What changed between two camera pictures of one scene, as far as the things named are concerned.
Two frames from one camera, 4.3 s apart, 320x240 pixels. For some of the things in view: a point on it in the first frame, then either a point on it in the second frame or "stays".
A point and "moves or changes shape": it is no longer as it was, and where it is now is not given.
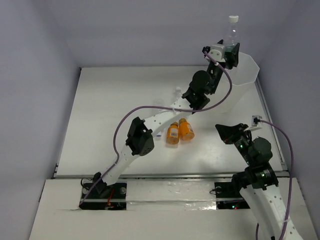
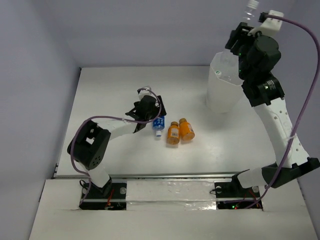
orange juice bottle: x=186 y=130 stays
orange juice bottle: x=173 y=134 stays
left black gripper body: x=230 y=56 → x=159 y=107
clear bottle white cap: x=177 y=94 moves or changes shape
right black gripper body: x=240 y=137 → x=244 y=39
